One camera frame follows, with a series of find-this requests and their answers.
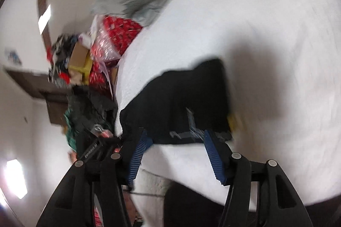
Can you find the person's dark clothing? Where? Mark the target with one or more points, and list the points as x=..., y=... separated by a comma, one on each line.
x=191, y=205

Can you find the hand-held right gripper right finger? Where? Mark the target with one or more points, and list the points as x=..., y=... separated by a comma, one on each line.
x=214, y=157

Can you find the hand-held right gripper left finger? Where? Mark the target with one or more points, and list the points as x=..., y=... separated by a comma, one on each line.
x=137, y=157

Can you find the dark wooden cabinet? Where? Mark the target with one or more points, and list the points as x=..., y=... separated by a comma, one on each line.
x=40, y=83

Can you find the clear plastic bag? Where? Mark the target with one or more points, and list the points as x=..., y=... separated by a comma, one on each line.
x=104, y=48

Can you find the ceiling light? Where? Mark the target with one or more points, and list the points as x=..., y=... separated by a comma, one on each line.
x=44, y=19

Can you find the dark green garment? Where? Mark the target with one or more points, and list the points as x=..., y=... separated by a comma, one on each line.
x=88, y=107

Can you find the black pants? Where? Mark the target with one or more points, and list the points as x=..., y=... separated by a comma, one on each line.
x=181, y=99

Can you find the white quilted bedspread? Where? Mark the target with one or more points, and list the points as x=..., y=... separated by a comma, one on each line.
x=266, y=29

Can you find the red floral quilt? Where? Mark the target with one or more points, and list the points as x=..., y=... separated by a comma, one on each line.
x=122, y=29

